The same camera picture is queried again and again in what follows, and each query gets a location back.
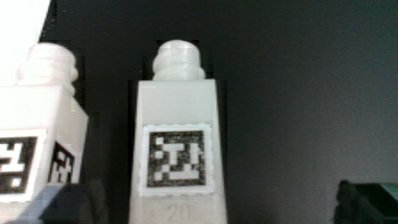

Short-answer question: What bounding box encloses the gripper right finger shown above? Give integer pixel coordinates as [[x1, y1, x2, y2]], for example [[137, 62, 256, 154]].
[[333, 180, 398, 224]]

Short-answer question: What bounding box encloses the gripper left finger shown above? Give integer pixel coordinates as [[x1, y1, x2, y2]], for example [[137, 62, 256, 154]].
[[39, 181, 109, 224]]

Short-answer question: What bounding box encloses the white leg behind arm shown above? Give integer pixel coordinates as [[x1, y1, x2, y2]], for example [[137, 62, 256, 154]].
[[0, 43, 89, 224]]

